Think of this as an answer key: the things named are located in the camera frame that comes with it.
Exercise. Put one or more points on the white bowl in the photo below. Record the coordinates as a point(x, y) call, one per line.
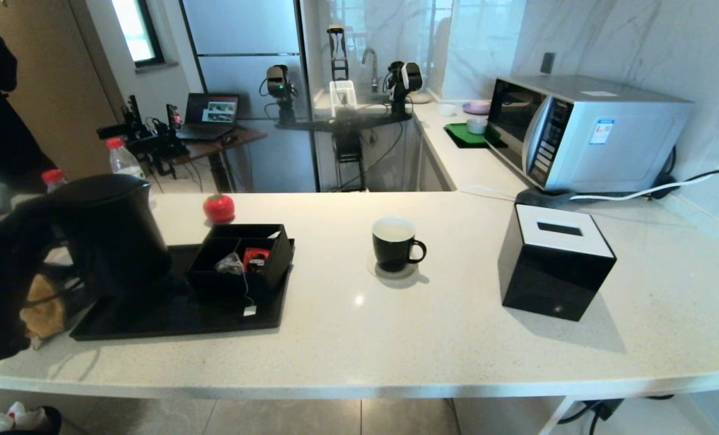
point(476, 126)

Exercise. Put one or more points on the orange grey oven glove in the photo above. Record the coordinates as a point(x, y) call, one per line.
point(45, 314)

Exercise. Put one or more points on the black tissue box white lid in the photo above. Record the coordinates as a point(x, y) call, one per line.
point(547, 278)

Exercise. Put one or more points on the clear water bottle red cap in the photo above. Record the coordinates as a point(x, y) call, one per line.
point(124, 163)
point(54, 178)

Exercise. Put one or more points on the red tomato kitchen timer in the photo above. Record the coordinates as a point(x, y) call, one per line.
point(219, 208)

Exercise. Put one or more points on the small white cup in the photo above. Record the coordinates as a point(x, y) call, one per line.
point(448, 110)

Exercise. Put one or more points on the silver refrigerator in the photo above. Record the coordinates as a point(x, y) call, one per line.
point(245, 36)

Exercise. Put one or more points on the dark wall socket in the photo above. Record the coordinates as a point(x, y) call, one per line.
point(548, 63)

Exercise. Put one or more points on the black computer mouse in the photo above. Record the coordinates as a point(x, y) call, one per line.
point(231, 139)

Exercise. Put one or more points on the black power supply brick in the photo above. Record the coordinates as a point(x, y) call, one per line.
point(602, 408)

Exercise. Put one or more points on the black mug white inside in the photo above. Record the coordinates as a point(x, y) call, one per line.
point(393, 254)

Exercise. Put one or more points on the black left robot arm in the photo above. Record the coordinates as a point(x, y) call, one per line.
point(3, 109)

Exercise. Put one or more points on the chrome faucet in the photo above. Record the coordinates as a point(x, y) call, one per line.
point(373, 70)

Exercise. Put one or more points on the brown wooden desk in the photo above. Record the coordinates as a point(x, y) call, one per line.
point(214, 148)

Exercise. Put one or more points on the black electric kettle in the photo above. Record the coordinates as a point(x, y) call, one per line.
point(124, 235)

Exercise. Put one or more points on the green tray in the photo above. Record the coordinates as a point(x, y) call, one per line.
point(459, 134)

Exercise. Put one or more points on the black serving tray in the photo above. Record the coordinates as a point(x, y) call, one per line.
point(172, 317)

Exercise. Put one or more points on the purple plate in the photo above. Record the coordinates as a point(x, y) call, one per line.
point(475, 107)

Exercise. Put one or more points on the black device green light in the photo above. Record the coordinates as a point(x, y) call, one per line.
point(279, 83)

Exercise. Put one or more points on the black compartment box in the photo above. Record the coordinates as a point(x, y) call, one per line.
point(275, 269)

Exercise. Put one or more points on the mesh tea bag with tag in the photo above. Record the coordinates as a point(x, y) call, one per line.
point(231, 264)

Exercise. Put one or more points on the round translucent coaster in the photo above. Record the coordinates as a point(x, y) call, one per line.
point(374, 270)

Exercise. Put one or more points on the black device white band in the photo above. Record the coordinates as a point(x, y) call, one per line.
point(405, 78)

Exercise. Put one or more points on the black trash bin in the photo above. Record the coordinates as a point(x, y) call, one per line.
point(48, 420)

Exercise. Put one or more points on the silver microwave oven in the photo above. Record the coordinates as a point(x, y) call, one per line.
point(625, 145)

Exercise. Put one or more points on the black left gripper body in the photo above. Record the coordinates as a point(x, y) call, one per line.
point(0, 284)

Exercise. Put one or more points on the black rig stand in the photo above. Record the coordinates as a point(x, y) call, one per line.
point(347, 124)

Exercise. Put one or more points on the black laptop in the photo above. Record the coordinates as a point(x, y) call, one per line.
point(210, 113)

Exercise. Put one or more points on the black framed window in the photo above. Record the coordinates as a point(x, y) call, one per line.
point(135, 29)

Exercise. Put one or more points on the red packet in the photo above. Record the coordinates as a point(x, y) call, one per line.
point(257, 255)

